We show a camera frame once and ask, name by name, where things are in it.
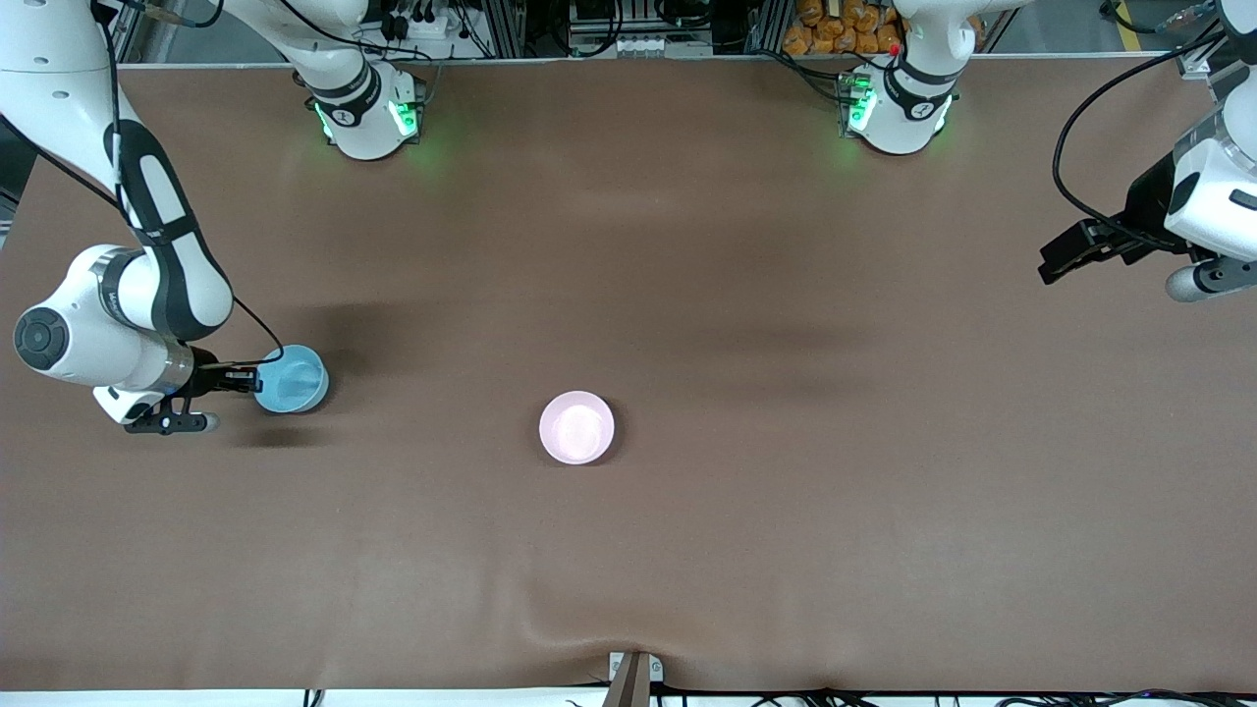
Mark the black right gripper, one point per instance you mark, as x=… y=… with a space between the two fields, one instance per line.
x=204 y=378

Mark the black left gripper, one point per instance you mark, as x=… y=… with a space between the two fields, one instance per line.
x=1142 y=218

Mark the blue bowl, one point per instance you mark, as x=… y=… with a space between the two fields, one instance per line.
x=295 y=383

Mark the white bowl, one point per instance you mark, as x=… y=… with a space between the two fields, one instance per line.
x=577 y=427

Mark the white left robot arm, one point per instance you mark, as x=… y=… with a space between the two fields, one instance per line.
x=908 y=108

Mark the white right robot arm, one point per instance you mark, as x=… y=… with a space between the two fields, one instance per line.
x=59 y=98

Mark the orange objects crate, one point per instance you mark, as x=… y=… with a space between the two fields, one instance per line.
x=835 y=29

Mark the brown table cloth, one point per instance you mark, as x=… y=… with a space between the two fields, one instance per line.
x=786 y=491

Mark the white power strip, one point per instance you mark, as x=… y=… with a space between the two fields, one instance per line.
x=422 y=29

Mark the white terminal block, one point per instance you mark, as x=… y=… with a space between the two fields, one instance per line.
x=643 y=46

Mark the metal table corner bracket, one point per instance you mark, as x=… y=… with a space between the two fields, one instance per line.
x=1196 y=64

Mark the aluminium frame post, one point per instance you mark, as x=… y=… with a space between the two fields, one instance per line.
x=503 y=27
x=771 y=25

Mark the grey bracket with brown post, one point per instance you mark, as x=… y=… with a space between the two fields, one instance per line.
x=633 y=678

